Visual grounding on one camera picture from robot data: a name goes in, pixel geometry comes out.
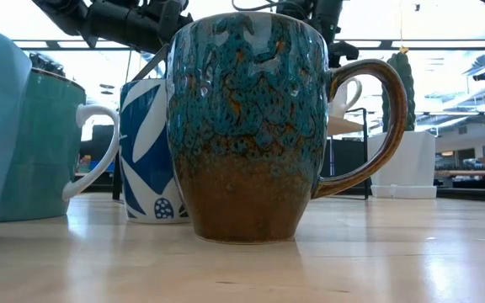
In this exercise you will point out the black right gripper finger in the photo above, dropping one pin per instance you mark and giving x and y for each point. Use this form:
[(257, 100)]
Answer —
[(343, 50)]

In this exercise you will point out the brown teal glazed mug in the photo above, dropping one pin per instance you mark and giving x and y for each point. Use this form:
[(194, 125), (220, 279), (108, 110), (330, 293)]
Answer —
[(246, 147)]

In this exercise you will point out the blue white leaf mug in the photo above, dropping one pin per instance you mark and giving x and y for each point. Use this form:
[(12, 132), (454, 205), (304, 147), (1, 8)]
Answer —
[(145, 168)]

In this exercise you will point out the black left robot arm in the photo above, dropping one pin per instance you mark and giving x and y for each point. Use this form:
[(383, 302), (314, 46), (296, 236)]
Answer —
[(108, 25)]

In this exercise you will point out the green cactus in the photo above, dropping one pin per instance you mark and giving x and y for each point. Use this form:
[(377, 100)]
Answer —
[(402, 61)]

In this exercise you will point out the white planter pot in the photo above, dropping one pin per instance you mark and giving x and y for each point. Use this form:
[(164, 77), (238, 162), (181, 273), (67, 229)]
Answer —
[(411, 164)]

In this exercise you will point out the black ceiling fixture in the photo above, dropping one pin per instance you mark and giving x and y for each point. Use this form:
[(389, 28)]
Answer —
[(482, 76)]

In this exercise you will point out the wooden background table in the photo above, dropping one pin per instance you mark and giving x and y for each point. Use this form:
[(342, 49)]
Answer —
[(470, 173)]

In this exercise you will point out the wooden shelf black frame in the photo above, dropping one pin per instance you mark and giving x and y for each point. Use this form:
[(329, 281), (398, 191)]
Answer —
[(345, 126)]

